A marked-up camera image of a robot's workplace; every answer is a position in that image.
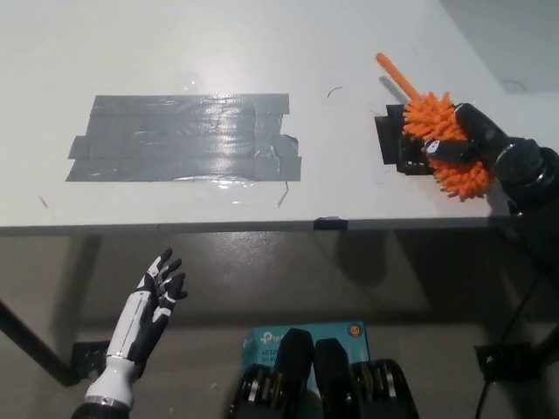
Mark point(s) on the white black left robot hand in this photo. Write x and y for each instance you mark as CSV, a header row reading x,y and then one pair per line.
x,y
144,314

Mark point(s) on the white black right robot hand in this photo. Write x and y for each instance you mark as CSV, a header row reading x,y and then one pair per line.
x,y
480,131

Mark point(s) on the orange microfibre duster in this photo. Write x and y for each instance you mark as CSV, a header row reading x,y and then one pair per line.
x,y
454,174

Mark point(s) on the black metal table leg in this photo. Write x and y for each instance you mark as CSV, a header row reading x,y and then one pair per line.
x,y
35,345

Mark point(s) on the teal router box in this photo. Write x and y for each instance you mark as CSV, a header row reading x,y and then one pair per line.
x,y
266,342

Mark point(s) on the grey duct tape patch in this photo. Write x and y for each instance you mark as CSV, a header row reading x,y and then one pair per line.
x,y
188,137

